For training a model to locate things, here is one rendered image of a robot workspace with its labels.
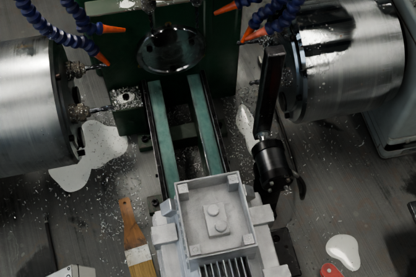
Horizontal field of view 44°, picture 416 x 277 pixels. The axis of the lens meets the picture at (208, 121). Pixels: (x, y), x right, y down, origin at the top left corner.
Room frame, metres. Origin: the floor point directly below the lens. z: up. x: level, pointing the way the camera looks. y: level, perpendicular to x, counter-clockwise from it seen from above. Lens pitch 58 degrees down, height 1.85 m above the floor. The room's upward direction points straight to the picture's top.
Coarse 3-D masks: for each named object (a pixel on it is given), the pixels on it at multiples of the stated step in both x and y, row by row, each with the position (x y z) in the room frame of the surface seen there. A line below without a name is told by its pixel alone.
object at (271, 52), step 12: (264, 48) 0.50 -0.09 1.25; (276, 48) 0.50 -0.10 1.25; (264, 60) 0.50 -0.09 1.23; (276, 60) 0.49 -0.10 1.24; (264, 72) 0.49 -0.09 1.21; (276, 72) 0.49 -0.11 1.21; (264, 84) 0.49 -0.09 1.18; (276, 84) 0.49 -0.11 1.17; (264, 96) 0.49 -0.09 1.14; (276, 96) 0.49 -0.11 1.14; (264, 108) 0.49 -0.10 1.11; (264, 120) 0.49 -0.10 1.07
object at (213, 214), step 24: (192, 192) 0.33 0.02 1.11; (216, 192) 0.33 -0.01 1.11; (240, 192) 0.32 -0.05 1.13; (192, 216) 0.29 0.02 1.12; (216, 216) 0.28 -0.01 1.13; (240, 216) 0.29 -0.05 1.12; (192, 240) 0.25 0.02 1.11; (216, 240) 0.25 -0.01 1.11; (240, 240) 0.25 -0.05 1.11; (192, 264) 0.21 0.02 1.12
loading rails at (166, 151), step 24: (144, 96) 0.63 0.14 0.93; (192, 96) 0.64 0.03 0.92; (192, 120) 0.65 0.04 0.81; (216, 120) 0.57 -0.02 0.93; (144, 144) 0.58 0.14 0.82; (168, 144) 0.52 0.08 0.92; (192, 144) 0.58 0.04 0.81; (216, 144) 0.52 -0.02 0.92; (168, 168) 0.47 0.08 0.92; (216, 168) 0.47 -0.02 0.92; (168, 192) 0.41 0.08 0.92
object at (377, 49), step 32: (320, 0) 0.69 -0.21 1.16; (352, 0) 0.69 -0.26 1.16; (384, 0) 0.70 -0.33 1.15; (288, 32) 0.63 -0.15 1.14; (320, 32) 0.61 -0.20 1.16; (352, 32) 0.62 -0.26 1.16; (384, 32) 0.62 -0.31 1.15; (288, 64) 0.60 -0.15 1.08; (320, 64) 0.56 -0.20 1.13; (352, 64) 0.57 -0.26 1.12; (384, 64) 0.57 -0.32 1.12; (288, 96) 0.57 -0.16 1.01; (320, 96) 0.53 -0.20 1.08; (352, 96) 0.54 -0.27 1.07; (384, 96) 0.55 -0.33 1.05
